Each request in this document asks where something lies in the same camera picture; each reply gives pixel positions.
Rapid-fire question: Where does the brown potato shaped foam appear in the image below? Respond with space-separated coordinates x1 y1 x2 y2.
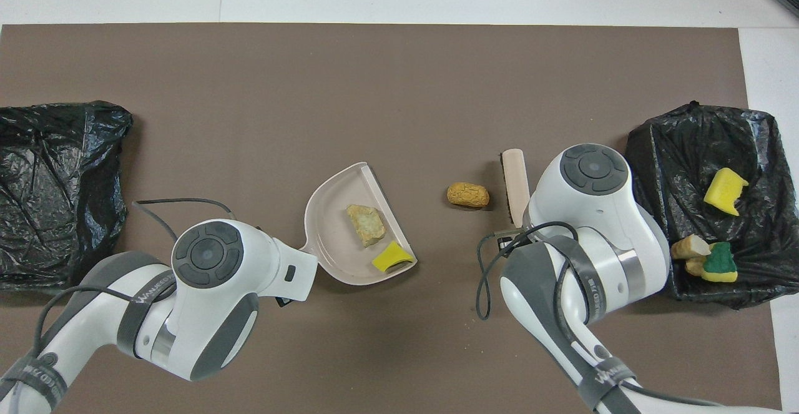
446 181 491 209

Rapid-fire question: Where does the black bag lined bin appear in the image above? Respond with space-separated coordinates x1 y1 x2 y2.
626 102 799 310
0 101 134 296

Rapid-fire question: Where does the beige plastic dustpan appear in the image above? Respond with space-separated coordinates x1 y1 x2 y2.
299 161 419 287

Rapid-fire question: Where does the yellow notched sponge piece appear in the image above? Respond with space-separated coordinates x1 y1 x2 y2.
703 167 750 217

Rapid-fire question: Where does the yellow green-backed sponge piece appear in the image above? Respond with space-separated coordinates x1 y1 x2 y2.
700 241 740 283

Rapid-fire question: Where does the pale angular foam chunk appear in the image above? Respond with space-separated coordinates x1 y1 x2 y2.
346 204 387 249

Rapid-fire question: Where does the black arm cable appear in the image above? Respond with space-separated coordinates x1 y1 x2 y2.
475 220 728 410
0 198 237 414

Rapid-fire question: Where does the pale beige sponge chunk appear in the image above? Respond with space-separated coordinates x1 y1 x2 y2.
670 234 713 260

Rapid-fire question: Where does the small curved yellow sponge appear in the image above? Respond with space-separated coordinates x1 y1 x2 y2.
371 240 415 274

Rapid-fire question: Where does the beige hand brush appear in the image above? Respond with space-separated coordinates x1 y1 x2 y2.
501 147 532 228

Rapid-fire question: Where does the brown table mat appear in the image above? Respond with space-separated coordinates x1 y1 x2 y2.
0 23 784 414

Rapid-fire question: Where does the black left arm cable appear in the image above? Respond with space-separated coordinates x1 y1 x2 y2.
0 198 237 414

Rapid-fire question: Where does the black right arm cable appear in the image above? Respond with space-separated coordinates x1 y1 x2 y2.
475 220 728 410

